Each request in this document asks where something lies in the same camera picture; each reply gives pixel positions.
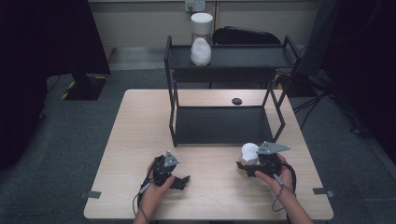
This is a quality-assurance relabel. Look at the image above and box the white wall socket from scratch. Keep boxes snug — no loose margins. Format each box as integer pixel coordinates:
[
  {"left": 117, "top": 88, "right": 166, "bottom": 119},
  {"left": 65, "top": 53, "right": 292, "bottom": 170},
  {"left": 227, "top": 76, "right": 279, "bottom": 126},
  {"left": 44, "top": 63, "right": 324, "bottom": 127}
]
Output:
[{"left": 184, "top": 0, "right": 207, "bottom": 13}]

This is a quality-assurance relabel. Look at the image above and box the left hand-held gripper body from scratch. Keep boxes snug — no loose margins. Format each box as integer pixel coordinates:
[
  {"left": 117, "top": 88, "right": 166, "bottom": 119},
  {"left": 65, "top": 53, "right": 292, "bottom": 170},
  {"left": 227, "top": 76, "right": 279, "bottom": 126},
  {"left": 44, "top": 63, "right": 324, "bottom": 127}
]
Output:
[{"left": 151, "top": 150, "right": 180, "bottom": 188}]

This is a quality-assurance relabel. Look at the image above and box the black stand base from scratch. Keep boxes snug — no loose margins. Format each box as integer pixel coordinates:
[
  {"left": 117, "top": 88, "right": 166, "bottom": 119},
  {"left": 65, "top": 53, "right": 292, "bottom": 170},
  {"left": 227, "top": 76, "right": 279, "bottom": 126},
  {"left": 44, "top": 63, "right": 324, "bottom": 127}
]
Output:
[
  {"left": 60, "top": 73, "right": 108, "bottom": 101},
  {"left": 274, "top": 73, "right": 316, "bottom": 98}
]

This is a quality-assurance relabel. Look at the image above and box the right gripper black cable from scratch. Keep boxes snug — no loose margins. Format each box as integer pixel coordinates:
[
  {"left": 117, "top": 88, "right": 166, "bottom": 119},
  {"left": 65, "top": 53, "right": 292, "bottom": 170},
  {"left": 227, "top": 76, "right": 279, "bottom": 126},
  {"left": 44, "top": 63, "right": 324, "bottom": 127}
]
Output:
[{"left": 271, "top": 161, "right": 298, "bottom": 213}]

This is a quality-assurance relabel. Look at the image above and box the black bag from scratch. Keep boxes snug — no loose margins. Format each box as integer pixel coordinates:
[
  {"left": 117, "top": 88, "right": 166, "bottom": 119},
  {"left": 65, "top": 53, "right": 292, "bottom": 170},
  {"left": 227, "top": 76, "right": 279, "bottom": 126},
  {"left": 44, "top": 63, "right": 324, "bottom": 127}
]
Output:
[{"left": 212, "top": 26, "right": 282, "bottom": 46}]

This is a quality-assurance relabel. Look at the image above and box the grey metal stand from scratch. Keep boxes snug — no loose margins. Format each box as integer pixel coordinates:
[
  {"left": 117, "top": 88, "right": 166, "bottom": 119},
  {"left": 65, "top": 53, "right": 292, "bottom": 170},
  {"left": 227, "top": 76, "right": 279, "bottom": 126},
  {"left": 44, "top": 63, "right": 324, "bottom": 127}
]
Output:
[{"left": 298, "top": 0, "right": 339, "bottom": 77}]

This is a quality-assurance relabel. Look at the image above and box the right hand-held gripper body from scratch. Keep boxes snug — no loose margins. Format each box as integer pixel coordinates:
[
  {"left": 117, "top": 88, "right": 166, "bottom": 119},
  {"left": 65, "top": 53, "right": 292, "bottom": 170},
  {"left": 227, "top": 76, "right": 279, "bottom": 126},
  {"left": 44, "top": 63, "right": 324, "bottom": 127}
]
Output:
[{"left": 256, "top": 141, "right": 291, "bottom": 179}]

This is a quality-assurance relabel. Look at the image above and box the white cup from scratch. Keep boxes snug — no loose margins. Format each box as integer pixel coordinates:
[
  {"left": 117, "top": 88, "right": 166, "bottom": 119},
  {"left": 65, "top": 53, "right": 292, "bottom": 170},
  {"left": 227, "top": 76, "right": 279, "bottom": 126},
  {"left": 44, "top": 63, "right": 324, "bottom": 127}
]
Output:
[{"left": 237, "top": 142, "right": 261, "bottom": 166}]

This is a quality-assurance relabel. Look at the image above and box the glass jar of white powder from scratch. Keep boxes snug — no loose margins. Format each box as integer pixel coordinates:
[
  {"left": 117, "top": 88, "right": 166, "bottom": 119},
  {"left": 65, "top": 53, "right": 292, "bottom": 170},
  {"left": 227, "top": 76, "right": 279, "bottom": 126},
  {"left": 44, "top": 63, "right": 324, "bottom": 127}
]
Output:
[{"left": 190, "top": 12, "right": 215, "bottom": 67}]

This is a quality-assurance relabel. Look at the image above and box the black two-tier metal rack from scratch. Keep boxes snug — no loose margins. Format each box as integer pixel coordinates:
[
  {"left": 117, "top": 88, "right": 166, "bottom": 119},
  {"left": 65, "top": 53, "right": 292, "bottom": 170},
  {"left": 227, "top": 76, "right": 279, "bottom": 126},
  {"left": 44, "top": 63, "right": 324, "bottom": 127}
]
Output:
[{"left": 163, "top": 35, "right": 303, "bottom": 147}]

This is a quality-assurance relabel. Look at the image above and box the person's left hand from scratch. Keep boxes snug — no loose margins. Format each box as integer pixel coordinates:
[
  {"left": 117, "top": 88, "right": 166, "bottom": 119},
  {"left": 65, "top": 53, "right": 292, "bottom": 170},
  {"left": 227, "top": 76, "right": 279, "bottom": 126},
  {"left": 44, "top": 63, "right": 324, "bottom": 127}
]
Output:
[{"left": 141, "top": 158, "right": 176, "bottom": 204}]

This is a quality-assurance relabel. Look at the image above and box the person's right hand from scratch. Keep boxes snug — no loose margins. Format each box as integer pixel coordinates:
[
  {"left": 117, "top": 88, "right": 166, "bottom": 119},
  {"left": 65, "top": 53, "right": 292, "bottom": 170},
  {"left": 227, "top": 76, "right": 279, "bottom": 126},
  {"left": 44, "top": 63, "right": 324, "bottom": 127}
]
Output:
[{"left": 255, "top": 153, "right": 295, "bottom": 202}]

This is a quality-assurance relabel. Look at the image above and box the dark curtain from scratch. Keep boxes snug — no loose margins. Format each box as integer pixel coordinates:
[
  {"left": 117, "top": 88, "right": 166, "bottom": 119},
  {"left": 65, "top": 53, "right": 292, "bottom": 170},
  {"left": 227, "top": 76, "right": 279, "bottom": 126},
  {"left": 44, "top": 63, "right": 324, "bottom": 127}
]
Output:
[
  {"left": 323, "top": 0, "right": 396, "bottom": 162},
  {"left": 0, "top": 0, "right": 111, "bottom": 172}
]

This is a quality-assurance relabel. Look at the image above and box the black floor cable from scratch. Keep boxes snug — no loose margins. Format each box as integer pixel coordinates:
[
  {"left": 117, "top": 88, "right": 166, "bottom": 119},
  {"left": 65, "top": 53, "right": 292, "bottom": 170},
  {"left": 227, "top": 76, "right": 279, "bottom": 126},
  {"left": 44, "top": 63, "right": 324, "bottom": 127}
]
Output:
[{"left": 292, "top": 90, "right": 332, "bottom": 131}]

